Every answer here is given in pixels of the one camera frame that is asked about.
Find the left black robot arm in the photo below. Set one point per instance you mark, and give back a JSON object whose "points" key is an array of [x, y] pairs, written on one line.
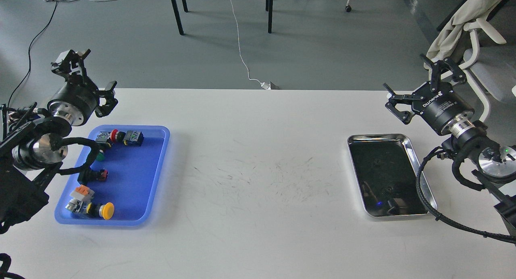
{"points": [[37, 146]]}

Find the beige cloth on chair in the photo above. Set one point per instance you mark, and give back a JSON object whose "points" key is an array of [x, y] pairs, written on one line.
{"points": [[472, 14]]}

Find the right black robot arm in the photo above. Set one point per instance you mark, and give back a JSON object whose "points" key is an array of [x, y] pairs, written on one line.
{"points": [[478, 161]]}

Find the white chair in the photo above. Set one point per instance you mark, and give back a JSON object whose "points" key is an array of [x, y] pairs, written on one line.
{"points": [[489, 70]]}

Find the black table leg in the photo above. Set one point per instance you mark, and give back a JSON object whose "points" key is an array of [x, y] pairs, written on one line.
{"points": [[185, 6], [177, 17], [269, 9]]}

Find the stainless steel tray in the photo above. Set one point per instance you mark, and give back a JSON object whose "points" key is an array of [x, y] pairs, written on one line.
{"points": [[385, 167]]}

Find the black red selector switch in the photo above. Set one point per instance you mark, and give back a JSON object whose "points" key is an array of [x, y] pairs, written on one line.
{"points": [[88, 175]]}

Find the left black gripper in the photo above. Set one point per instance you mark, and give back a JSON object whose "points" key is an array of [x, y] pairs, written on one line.
{"points": [[78, 98]]}

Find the red push button switch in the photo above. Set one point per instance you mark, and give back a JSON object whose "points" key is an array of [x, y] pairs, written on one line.
{"points": [[106, 139]]}

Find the green push button switch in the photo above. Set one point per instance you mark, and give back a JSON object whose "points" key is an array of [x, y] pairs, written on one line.
{"points": [[102, 152]]}

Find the black table leg rear left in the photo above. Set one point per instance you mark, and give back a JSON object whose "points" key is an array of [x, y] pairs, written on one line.
{"points": [[185, 6]]}

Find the black table leg right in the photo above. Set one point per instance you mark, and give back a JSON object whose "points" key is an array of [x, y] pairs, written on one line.
{"points": [[269, 9]]}

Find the yellow push button switch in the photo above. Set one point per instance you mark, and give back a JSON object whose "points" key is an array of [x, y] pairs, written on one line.
{"points": [[88, 209]]}

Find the orange grey contact block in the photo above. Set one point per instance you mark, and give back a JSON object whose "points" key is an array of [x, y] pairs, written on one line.
{"points": [[83, 193]]}

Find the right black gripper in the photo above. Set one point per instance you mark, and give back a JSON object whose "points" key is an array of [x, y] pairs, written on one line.
{"points": [[440, 104]]}

